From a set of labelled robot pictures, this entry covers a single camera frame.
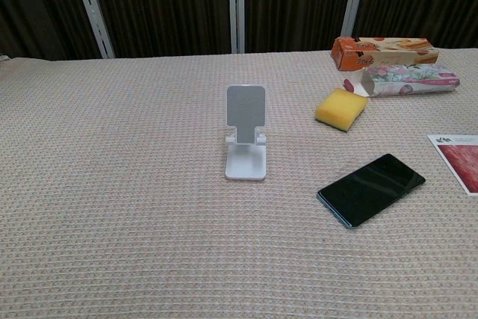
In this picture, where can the orange biscuit box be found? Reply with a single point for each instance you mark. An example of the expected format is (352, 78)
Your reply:
(381, 54)

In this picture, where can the red picture card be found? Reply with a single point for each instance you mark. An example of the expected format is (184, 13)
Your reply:
(461, 162)

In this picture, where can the beige woven tablecloth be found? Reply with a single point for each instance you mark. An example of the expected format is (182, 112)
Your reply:
(149, 203)

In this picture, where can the black smartphone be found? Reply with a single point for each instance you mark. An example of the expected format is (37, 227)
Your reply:
(369, 189)

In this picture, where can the white phone stand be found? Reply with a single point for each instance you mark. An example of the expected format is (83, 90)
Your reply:
(246, 117)

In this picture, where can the dark pleated curtain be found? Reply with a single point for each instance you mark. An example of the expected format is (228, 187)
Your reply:
(168, 1)

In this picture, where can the floral pink box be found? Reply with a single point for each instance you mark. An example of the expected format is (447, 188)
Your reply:
(411, 80)

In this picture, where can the yellow sponge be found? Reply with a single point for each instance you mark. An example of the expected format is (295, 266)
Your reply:
(340, 108)

